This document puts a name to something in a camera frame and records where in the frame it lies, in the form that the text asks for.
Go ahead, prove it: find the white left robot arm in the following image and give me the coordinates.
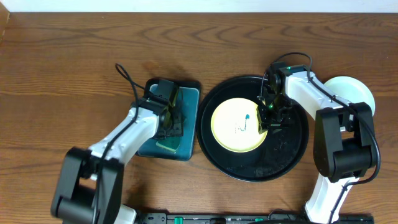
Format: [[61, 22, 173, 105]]
[[50, 99, 185, 223]]

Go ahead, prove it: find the yellow plate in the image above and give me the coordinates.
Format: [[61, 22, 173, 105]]
[[211, 98, 267, 153]]

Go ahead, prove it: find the black round tray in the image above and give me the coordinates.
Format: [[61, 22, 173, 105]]
[[196, 75, 309, 182]]

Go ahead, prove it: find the pale green plate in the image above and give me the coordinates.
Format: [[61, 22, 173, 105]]
[[324, 76, 376, 115]]

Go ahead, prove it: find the green scrubbing sponge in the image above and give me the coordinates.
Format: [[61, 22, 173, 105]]
[[155, 136, 181, 152]]

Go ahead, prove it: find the black rectangular water tray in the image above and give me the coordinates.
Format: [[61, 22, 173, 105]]
[[136, 78, 201, 161]]

